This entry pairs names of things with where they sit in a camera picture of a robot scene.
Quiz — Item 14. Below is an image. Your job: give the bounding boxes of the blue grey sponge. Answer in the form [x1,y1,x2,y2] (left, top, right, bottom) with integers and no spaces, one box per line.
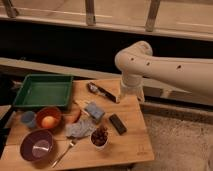
[85,102,105,122]

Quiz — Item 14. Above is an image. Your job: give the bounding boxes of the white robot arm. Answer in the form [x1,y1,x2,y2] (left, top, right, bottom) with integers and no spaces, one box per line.
[115,41,213,102]

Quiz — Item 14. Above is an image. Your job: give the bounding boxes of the orange egg-shaped ball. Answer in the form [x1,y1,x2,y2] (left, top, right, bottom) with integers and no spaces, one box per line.
[41,116,55,129]

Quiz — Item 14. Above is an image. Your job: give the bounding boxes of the wooden cutting board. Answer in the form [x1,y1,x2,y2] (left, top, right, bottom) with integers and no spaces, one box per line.
[0,80,154,171]

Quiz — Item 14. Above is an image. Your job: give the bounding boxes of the orange bowl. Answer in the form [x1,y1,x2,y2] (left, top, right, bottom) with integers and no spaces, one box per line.
[36,106,62,129]

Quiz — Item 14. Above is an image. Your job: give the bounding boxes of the white cup with brown contents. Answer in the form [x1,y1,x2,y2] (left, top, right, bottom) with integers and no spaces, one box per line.
[90,126,108,149]

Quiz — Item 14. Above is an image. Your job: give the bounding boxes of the black rectangular block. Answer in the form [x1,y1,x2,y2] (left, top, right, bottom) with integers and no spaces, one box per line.
[109,114,127,135]

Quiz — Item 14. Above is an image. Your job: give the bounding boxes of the purple bowl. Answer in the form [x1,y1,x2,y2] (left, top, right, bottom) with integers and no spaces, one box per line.
[20,130,54,162]

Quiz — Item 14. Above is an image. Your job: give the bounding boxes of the metal fork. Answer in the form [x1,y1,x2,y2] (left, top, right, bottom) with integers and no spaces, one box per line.
[51,139,77,168]

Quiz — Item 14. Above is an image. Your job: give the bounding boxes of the green plastic tray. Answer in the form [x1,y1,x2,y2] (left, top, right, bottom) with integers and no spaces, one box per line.
[13,74,73,109]

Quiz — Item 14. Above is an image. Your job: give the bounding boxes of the orange carrot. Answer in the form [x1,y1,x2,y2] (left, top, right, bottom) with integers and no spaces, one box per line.
[64,103,81,124]

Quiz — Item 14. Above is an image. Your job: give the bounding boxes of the grey towel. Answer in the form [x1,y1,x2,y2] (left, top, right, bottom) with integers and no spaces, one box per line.
[65,119,96,138]

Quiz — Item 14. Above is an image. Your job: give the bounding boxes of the blue plastic cup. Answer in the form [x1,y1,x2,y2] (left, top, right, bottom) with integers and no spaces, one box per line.
[20,111,36,129]

